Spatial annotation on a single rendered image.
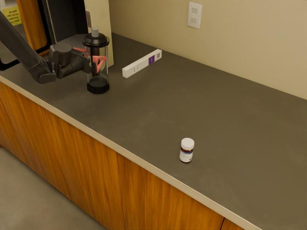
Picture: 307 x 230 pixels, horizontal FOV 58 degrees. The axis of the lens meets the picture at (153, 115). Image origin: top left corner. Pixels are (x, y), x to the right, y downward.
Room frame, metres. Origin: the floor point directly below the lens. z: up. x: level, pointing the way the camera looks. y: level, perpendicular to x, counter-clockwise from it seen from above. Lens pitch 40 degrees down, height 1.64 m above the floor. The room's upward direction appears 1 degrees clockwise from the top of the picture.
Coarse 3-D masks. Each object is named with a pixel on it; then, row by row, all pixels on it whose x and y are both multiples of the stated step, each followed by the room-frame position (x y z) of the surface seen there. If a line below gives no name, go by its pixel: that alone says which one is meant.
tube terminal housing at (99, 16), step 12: (84, 0) 1.16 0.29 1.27; (96, 0) 1.18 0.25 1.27; (108, 0) 1.41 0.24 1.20; (96, 12) 1.18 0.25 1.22; (108, 12) 1.23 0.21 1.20; (96, 24) 1.17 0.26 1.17; (108, 24) 1.23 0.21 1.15; (72, 36) 1.40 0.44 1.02; (108, 36) 1.22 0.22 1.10; (108, 48) 1.21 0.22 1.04; (108, 60) 1.21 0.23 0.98
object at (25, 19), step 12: (0, 0) 1.15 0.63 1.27; (12, 0) 1.19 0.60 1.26; (24, 0) 1.24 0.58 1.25; (36, 0) 1.29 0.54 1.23; (12, 12) 1.18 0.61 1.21; (24, 12) 1.22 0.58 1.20; (36, 12) 1.28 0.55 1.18; (12, 24) 1.16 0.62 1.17; (24, 24) 1.21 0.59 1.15; (36, 24) 1.26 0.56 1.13; (24, 36) 1.20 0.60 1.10; (36, 36) 1.25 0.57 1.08; (0, 48) 1.09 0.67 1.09; (36, 48) 1.23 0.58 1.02; (12, 60) 1.12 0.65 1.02
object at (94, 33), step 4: (92, 28) 1.03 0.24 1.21; (96, 28) 1.03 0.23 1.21; (92, 32) 1.02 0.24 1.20; (96, 32) 1.02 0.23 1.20; (88, 36) 1.02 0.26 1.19; (92, 36) 1.02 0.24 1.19; (96, 36) 1.02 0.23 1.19; (100, 36) 1.03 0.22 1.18; (104, 36) 1.03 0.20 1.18; (84, 40) 1.00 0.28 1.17; (88, 40) 0.99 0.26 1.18; (92, 40) 0.99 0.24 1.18; (96, 40) 0.99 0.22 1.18; (100, 40) 1.00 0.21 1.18; (104, 40) 1.01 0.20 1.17
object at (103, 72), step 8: (88, 48) 0.99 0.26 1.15; (96, 48) 0.98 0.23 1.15; (104, 48) 1.00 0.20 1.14; (88, 56) 0.99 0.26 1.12; (104, 56) 1.00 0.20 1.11; (104, 64) 0.99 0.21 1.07; (104, 72) 0.99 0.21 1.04; (88, 80) 0.99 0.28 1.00; (96, 80) 0.98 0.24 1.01; (104, 80) 0.99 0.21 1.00
